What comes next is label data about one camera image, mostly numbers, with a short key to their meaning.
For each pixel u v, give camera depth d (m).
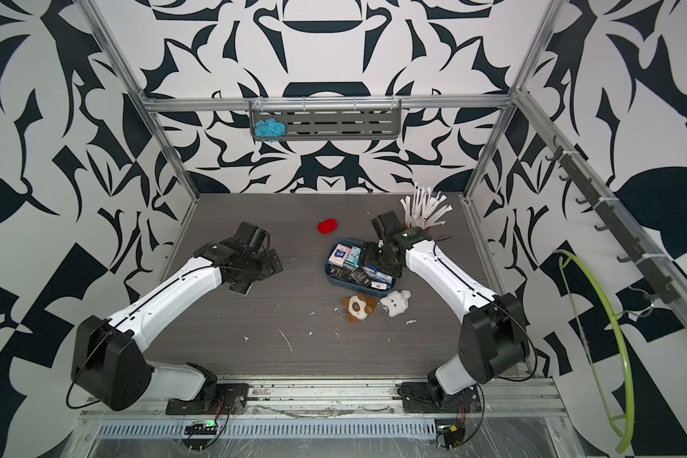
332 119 0.94
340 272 0.92
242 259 0.61
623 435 0.53
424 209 0.94
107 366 0.41
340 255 0.96
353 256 0.95
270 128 0.91
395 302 0.87
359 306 0.87
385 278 0.91
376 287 0.89
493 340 0.43
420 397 0.73
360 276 0.91
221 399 0.74
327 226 1.08
